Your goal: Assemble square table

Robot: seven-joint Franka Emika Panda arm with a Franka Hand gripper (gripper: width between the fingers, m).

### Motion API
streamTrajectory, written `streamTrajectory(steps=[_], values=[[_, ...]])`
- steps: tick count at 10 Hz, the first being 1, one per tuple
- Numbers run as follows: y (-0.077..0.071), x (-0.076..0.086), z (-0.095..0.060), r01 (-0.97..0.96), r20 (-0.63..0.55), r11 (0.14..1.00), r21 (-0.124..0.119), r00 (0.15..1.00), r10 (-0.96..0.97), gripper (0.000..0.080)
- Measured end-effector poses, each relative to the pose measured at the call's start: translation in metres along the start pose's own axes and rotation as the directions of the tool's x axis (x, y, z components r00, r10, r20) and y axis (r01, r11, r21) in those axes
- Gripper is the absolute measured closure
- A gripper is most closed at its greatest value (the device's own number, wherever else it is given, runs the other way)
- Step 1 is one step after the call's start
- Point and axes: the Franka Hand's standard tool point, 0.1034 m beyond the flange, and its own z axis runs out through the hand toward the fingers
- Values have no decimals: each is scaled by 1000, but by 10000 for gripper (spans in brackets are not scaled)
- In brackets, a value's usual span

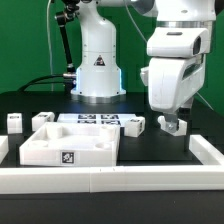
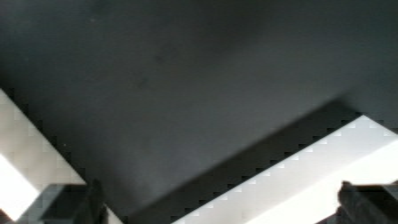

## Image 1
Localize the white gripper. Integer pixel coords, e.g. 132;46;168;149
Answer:
140;55;205;132

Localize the white square table top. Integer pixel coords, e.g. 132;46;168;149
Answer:
19;122;120;167

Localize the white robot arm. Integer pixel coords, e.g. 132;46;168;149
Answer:
66;0;216;135

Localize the white U-shaped workspace fence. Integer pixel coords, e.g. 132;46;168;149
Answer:
0;135;224;194

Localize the white fiducial marker sheet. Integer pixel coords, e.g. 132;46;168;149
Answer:
57;113;139;127

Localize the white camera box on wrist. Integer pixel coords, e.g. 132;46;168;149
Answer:
147;27;210;58

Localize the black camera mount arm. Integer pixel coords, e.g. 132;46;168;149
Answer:
55;0;80;93

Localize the black cable bundle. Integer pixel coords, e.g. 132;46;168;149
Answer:
18;73;77;93

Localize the grey thin cable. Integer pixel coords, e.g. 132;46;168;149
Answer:
46;0;56;92

